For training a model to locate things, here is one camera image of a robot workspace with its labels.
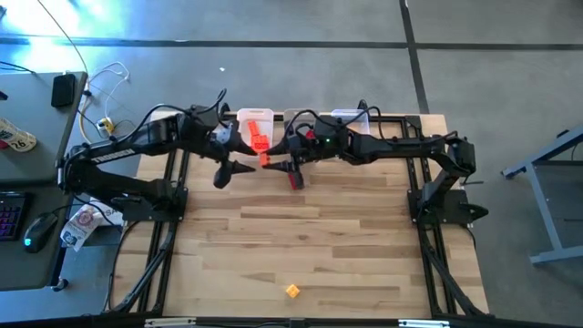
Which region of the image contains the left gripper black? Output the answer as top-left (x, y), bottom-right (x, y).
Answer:
top-left (212, 136), bottom-right (259, 190)

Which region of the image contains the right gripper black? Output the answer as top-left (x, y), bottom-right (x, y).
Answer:
top-left (262, 134), bottom-right (321, 179)

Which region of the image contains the white plastic bin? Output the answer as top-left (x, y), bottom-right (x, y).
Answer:
top-left (235, 108), bottom-right (276, 156)

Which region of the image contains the grey plastic bin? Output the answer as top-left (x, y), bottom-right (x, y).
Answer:
top-left (281, 108), bottom-right (321, 142)

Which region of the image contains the clear plastic bin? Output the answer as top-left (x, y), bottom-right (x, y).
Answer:
top-left (330, 108), bottom-right (371, 136)

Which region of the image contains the white cardboard box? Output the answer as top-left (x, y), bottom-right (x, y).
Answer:
top-left (86, 195), bottom-right (127, 228)

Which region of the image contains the white printed snack packet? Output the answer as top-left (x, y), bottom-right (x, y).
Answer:
top-left (59, 203), bottom-right (107, 253)

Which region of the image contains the grey office desk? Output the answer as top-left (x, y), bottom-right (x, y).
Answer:
top-left (0, 70), bottom-right (88, 184)

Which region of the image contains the black computer mouse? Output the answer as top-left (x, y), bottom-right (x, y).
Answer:
top-left (22, 211), bottom-right (59, 254)

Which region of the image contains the white numbered tag bag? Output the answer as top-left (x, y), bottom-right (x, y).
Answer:
top-left (0, 117), bottom-right (38, 154)

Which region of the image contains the black backlit keyboard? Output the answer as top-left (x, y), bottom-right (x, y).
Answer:
top-left (0, 190), bottom-right (27, 241)

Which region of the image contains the grey desk with keyboard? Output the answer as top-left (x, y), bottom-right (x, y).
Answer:
top-left (0, 179), bottom-right (77, 292)

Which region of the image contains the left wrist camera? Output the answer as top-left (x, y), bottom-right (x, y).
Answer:
top-left (211, 123), bottom-right (239, 145)

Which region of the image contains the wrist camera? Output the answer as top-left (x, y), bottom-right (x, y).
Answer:
top-left (211, 123), bottom-right (239, 145)
top-left (312, 116), bottom-right (351, 150)

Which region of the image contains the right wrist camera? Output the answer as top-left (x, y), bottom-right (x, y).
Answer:
top-left (312, 116), bottom-right (351, 150)

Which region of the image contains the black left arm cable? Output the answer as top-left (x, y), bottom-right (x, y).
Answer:
top-left (128, 88), bottom-right (229, 143)

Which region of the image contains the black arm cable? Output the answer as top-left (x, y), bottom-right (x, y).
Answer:
top-left (281, 105), bottom-right (384, 140)
top-left (128, 88), bottom-right (229, 143)

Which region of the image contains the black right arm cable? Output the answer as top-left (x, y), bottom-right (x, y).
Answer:
top-left (281, 105), bottom-right (384, 140)

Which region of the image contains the white cable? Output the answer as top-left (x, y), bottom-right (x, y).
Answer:
top-left (85, 60), bottom-right (132, 120)

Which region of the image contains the yellow cable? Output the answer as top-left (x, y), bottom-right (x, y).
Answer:
top-left (77, 88), bottom-right (115, 151)

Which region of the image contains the silver metal bracket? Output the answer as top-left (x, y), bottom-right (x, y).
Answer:
top-left (397, 318), bottom-right (451, 328)
top-left (144, 317), bottom-right (198, 328)

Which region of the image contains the thin black floor cable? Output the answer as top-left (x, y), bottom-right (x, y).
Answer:
top-left (36, 0), bottom-right (91, 77)

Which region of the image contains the grey metal desk frame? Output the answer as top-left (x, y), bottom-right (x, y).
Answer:
top-left (500, 126), bottom-right (583, 266)

